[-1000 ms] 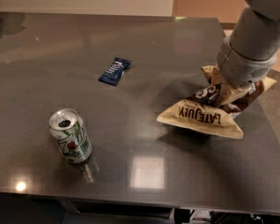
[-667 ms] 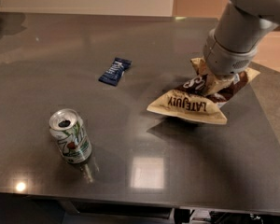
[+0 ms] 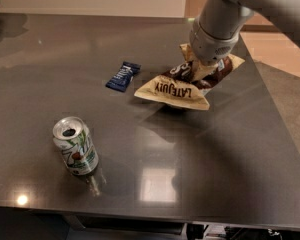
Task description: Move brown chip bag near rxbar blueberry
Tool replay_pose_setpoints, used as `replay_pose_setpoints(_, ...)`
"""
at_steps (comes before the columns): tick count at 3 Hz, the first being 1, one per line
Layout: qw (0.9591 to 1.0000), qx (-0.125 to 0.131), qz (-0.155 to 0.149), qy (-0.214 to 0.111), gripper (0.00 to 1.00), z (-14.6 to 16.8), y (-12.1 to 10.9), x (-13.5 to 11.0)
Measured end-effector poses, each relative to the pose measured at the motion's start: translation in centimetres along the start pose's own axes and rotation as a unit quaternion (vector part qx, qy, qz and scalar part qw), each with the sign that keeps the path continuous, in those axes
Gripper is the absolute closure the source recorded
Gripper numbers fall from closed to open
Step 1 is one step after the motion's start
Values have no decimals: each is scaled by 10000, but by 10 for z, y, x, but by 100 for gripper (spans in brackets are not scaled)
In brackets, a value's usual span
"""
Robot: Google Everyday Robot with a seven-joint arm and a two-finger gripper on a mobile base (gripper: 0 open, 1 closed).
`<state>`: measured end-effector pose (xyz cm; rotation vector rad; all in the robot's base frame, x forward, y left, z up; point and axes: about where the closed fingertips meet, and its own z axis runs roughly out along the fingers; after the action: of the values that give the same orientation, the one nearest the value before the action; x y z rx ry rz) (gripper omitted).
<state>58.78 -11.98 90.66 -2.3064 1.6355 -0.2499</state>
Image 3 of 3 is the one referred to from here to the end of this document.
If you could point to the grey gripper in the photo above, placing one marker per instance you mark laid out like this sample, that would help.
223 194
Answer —
208 46

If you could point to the brown Late July chip bag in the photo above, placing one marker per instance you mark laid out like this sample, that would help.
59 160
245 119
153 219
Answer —
174 87

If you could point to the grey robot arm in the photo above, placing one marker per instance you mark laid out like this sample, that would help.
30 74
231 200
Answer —
270 27

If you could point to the blue RXBAR blueberry bar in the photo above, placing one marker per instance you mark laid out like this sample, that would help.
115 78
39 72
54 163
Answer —
121 80

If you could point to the white green soda can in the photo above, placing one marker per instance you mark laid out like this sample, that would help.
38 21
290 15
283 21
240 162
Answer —
72 137

